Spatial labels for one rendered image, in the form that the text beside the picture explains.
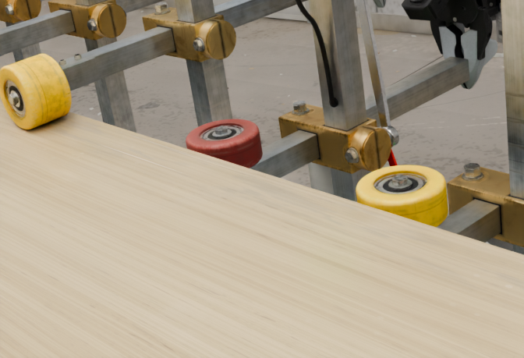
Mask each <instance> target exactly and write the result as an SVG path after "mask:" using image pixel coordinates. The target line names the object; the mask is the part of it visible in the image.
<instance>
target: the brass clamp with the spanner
mask: <svg viewBox="0 0 524 358"><path fill-rule="evenodd" d="M306 107H307V108H308V109H309V110H310V111H309V112H308V113H307V114H305V115H293V114H292V112H288V113H286V114H284V115H282V116H280V117H278V121H279V126H280V132H281V138H283V137H285V136H288V135H290V134H292V133H294V132H296V131H298V130H302V131H304V132H308V133H313V134H316V135H317V144H318V150H319V156H320V157H319V158H318V159H316V160H314V161H312V162H313V163H315V164H319V165H323V166H326V167H329V168H333V169H337V170H339V171H343V172H347V173H350V174H353V173H355V172H357V171H359V170H360V169H364V170H367V171H371V172H373V171H376V170H378V169H381V168H382V167H383V166H384V165H385V163H386V162H387V160H388V158H389V156H390V153H391V139H390V137H389V134H388V132H387V131H386V130H385V129H382V128H378V127H377V120H376V119H369V118H367V120H366V121H365V122H362V123H360V124H359V125H357V126H354V127H353V128H351V129H349V130H343V129H338V128H334V127H331V126H326V125H325V123H324V112H323V108H322V107H317V106H314V105H306Z"/></svg>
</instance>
